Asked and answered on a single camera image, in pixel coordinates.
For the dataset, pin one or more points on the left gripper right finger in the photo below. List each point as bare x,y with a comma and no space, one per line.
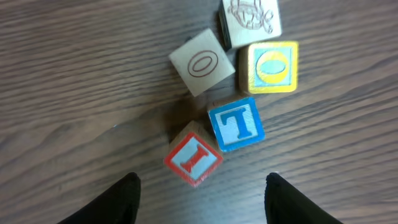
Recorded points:
284,204

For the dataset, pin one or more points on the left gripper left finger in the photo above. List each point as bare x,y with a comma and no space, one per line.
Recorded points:
117,205

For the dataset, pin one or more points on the red I wooden block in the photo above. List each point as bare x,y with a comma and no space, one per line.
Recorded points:
194,154

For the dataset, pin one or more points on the blue T wooden block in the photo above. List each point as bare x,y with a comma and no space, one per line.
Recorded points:
236,123

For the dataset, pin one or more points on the yellow O wooden block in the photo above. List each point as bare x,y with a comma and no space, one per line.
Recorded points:
269,67

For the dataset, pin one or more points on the plain engraved wooden block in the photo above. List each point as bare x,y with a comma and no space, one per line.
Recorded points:
201,62

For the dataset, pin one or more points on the wooden block engraved picture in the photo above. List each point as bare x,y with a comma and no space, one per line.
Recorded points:
244,22

